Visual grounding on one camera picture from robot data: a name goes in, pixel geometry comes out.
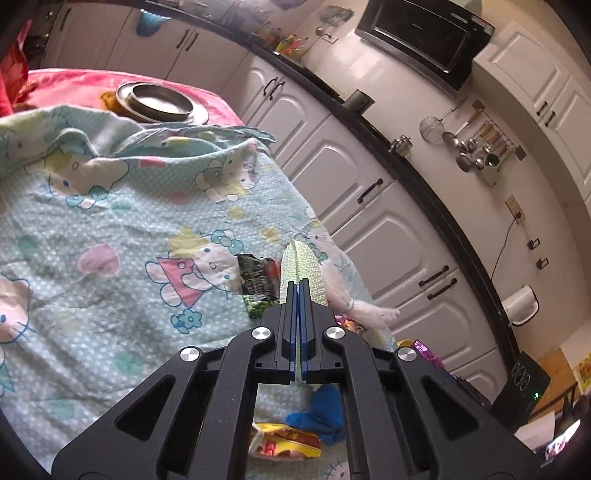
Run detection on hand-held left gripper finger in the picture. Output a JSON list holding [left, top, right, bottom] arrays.
[[299, 278, 541, 480], [51, 279, 301, 480]]

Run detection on green dotted wrapper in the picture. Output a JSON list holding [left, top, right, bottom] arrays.
[[281, 240, 331, 384]]

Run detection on dark green snack packet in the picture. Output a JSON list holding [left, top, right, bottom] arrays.
[[236, 254, 283, 319]]

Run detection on blue rubber glove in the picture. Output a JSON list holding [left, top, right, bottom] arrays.
[[285, 384, 345, 446]]

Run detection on white base kitchen cabinets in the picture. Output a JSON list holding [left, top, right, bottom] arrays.
[[44, 0, 509, 398]]

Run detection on yellow red snack packet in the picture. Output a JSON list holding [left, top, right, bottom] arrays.
[[249, 422, 323, 461]]

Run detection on shiny purple wrapper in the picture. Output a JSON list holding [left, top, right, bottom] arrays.
[[412, 339, 447, 371]]

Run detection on white electric kettle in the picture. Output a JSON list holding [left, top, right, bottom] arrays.
[[501, 285, 540, 326]]

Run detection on black induction cooktop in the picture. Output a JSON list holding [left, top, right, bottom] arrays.
[[492, 351, 551, 428]]

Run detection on steel tumbler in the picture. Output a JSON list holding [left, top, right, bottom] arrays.
[[345, 90, 372, 114]]

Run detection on row of hanging steel ladles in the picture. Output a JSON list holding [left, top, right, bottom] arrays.
[[442, 102, 527, 186]]

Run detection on steel bowl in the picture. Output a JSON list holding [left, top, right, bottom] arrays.
[[130, 84, 194, 121]]

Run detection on white paper sheet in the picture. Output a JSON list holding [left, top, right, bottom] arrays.
[[514, 411, 558, 452]]

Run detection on brown wooden board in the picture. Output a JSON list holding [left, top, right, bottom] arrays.
[[536, 348, 591, 416]]

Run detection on colourful condiment bottles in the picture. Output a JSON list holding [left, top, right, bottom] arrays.
[[276, 34, 308, 59]]

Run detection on black microwave oven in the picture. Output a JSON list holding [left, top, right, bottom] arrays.
[[355, 0, 495, 90]]

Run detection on pink blanket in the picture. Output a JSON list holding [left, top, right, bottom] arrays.
[[0, 68, 245, 127]]

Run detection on blue hanging basket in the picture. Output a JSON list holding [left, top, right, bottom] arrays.
[[136, 11, 168, 38]]

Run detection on red plastic bag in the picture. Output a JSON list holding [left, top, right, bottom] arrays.
[[0, 34, 34, 116]]

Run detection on black power cable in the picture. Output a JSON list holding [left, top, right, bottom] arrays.
[[490, 215, 522, 282]]

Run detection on wire mesh strainer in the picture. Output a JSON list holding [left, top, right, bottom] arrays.
[[419, 104, 468, 138]]

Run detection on wall socket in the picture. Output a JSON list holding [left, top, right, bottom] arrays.
[[505, 195, 526, 225]]

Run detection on white wall cabinet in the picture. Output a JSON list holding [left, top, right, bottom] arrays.
[[473, 21, 591, 208]]

